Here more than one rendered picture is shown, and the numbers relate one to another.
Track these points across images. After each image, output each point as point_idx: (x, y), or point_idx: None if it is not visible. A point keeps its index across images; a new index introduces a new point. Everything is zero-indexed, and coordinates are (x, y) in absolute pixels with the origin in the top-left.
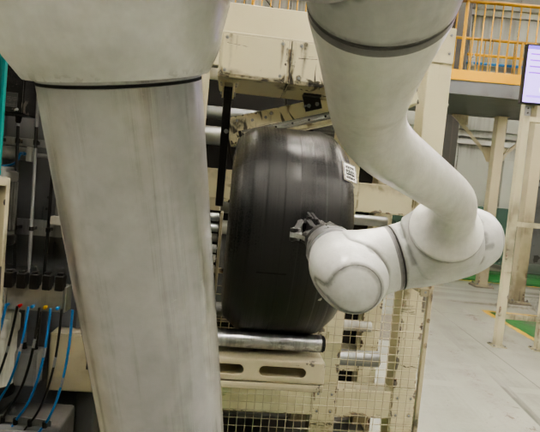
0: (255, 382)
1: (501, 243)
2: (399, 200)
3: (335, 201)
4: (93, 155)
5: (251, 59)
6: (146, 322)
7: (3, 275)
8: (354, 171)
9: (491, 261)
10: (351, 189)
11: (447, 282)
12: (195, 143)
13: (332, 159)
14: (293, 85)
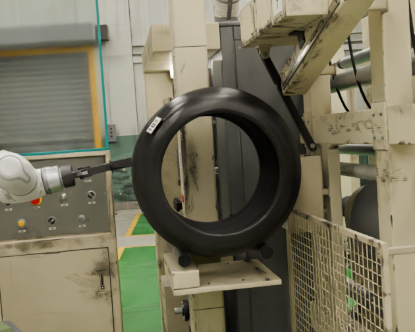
0: (168, 278)
1: None
2: None
3: (137, 147)
4: None
5: (246, 27)
6: None
7: (111, 195)
8: (157, 122)
9: None
10: (151, 137)
11: (8, 191)
12: None
13: (153, 116)
14: (259, 37)
